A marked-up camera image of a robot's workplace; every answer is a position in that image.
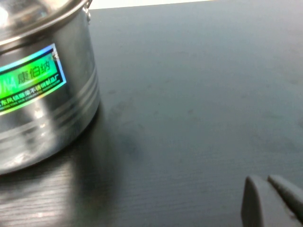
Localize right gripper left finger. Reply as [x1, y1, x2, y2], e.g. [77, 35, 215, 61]
[241, 175, 303, 227]

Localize stainless steel pot black handles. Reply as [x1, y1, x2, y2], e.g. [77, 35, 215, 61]
[0, 0, 101, 175]

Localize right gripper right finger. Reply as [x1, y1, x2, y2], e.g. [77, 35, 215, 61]
[267, 174, 303, 219]

